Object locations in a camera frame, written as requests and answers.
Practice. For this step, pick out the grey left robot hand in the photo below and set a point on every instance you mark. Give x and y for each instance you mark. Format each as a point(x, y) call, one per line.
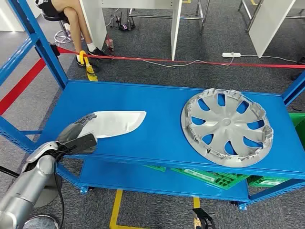
point(74, 129)

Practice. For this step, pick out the white curved car body part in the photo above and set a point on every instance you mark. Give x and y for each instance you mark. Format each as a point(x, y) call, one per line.
point(114, 123)

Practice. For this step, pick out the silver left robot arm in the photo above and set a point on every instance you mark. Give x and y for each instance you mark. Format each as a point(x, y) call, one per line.
point(31, 186)

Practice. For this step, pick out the blue metal shelf rack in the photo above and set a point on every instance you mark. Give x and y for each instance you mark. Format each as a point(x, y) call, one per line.
point(142, 126)

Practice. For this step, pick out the yellow plastic tool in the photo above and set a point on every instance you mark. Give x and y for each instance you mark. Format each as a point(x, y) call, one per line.
point(90, 74)

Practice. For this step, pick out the person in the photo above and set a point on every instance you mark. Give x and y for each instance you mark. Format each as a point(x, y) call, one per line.
point(74, 34)

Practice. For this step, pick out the black stool with chrome base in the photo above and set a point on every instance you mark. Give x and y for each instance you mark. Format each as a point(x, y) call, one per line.
point(63, 28)

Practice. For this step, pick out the grey round disc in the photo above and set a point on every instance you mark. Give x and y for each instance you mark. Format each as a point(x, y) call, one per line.
point(40, 222)

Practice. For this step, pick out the white panel desk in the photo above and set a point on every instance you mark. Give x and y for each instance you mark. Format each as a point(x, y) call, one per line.
point(269, 25)
point(95, 22)

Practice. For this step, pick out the red barrier belt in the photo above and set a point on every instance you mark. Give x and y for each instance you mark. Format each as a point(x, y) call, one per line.
point(190, 62)

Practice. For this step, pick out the green plastic crate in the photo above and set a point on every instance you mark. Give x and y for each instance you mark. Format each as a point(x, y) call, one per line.
point(214, 180)
point(297, 126)

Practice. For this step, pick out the silver wheel hubcap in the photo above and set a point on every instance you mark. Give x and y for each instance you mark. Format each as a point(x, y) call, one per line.
point(226, 123)

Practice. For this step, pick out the white power strip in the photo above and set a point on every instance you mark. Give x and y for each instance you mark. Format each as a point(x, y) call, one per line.
point(231, 55)

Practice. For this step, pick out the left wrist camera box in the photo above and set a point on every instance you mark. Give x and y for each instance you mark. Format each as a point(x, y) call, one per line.
point(80, 143)

